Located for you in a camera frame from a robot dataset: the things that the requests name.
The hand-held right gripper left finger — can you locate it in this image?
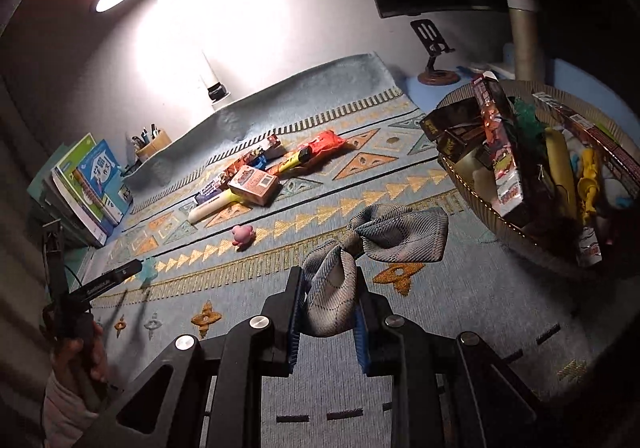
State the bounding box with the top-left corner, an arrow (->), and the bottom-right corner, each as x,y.
75,267 -> 307,448

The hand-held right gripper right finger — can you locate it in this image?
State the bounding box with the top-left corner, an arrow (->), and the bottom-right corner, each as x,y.
351,295 -> 556,448

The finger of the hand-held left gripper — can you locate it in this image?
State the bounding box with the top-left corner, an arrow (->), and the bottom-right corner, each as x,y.
70,258 -> 153,301

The grey plaid cloth bow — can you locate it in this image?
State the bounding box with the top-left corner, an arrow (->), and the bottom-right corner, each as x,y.
302,205 -> 450,338

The red snack packet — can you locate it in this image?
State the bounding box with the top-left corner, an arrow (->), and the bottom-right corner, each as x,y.
298,130 -> 347,165

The round woven basket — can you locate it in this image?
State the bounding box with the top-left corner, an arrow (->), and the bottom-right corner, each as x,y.
432,78 -> 640,273

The person's left forearm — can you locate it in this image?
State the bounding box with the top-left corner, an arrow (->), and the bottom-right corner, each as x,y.
42,370 -> 101,448

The person's left hand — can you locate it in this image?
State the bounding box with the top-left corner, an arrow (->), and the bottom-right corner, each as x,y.
50,320 -> 108,411

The blue patterned table mat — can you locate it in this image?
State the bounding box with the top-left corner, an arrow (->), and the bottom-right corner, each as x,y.
90,52 -> 621,448

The pink round toy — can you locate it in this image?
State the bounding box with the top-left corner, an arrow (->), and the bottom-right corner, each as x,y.
231,224 -> 256,251

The blue cover book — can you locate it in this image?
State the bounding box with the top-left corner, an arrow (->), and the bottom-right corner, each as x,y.
75,140 -> 135,229

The stack of books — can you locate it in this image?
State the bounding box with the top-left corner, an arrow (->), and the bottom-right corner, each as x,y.
50,133 -> 113,241

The white tube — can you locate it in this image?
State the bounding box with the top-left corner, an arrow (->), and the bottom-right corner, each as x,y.
187,190 -> 244,223

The purple white packet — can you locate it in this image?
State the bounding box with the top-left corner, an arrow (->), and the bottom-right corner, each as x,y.
195,175 -> 231,206

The cardboard pen holder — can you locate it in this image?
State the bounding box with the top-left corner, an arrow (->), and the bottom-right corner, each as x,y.
134,130 -> 173,163

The pink brown small box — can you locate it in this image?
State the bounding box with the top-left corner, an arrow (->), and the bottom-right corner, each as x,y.
227,165 -> 280,207

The orange brown snack wrapper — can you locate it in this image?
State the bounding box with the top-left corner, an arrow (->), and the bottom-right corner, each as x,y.
222,134 -> 286,181

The dark brown snack box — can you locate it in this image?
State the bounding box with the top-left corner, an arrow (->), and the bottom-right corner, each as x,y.
437,125 -> 489,163
420,100 -> 482,139

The printed long snack box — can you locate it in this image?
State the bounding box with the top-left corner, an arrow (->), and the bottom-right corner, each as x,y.
472,75 -> 526,219
532,92 -> 640,183

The small red white packet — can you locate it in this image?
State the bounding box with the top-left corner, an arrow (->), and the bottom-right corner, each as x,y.
575,225 -> 604,269

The blue desk pad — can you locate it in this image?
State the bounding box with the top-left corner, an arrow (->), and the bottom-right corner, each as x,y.
402,56 -> 640,129

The yellow soft tube toy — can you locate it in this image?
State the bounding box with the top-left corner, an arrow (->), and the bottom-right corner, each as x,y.
544,128 -> 581,223

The green plastic toy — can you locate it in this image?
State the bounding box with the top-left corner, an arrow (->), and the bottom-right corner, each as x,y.
512,98 -> 547,155

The yellow figure toy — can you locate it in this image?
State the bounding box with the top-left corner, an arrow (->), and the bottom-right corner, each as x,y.
576,148 -> 604,215

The black phone stand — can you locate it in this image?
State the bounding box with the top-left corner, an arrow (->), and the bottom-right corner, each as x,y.
410,19 -> 460,86

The grey cardboard tube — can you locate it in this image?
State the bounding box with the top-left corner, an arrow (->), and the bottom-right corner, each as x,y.
506,0 -> 547,81

